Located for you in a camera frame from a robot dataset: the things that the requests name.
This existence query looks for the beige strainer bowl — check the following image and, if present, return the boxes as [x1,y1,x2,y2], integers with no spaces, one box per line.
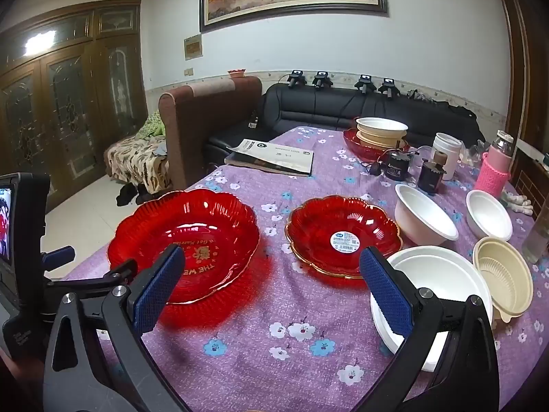
[474,236,534,322]

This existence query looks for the black leather sofa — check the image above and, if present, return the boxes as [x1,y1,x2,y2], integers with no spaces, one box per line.
[205,82,487,169]

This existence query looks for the small framed wall plaque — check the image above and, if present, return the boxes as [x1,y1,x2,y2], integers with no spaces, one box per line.
[184,33,202,62]

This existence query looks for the clear cup with drink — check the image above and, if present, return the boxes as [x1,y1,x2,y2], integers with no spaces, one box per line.
[432,133,462,169]

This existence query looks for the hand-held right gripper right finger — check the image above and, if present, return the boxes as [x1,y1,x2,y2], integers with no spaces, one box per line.
[359,247,500,412]

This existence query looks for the green pillow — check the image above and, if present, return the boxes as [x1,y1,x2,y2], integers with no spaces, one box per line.
[141,111,166,139]

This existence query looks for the red plate under bowls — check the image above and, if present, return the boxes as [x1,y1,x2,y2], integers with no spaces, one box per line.
[342,127,409,158]

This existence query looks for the small white bowl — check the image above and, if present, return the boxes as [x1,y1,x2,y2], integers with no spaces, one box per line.
[466,189,514,242]

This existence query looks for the large red plate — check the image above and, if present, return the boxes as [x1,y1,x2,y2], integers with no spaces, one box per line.
[107,189,261,305]

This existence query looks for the wooden chair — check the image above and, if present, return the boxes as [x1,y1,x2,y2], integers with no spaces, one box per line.
[512,137,549,212]

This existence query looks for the pink plastic cup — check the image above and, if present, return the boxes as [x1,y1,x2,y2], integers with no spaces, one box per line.
[473,130,514,197]

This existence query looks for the dark brown cup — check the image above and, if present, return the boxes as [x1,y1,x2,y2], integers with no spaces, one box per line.
[418,159,447,195]

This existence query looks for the large white foam bowl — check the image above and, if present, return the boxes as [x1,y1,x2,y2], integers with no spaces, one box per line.
[370,244,494,373]

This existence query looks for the white gloves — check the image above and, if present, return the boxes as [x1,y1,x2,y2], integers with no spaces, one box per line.
[501,189,535,216]

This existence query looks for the cream bowl with white rim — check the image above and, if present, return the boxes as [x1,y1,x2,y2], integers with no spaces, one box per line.
[355,117,408,140]

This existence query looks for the small red labelled plate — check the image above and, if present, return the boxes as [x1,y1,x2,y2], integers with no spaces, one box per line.
[285,195,403,279]

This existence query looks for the wooden door frame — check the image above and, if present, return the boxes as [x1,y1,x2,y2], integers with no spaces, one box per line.
[492,0,549,157]

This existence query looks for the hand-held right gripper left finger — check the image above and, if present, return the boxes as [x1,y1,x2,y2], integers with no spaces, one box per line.
[43,244,194,412]

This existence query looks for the leaf patterned blanket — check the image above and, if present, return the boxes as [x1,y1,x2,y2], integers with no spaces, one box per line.
[105,132,173,195]

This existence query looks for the purple floral tablecloth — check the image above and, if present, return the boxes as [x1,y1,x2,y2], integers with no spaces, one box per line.
[64,125,549,412]

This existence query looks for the large thin book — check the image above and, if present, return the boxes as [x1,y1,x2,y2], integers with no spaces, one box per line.
[225,138,314,178]

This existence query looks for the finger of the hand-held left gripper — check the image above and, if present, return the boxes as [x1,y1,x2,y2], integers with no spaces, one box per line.
[45,260,139,297]
[40,245,75,269]

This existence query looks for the brown armchair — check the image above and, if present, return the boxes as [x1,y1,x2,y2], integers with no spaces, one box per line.
[158,76,263,192]

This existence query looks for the wooden glass-door cabinet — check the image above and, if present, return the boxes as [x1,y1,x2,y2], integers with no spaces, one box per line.
[0,0,149,216]

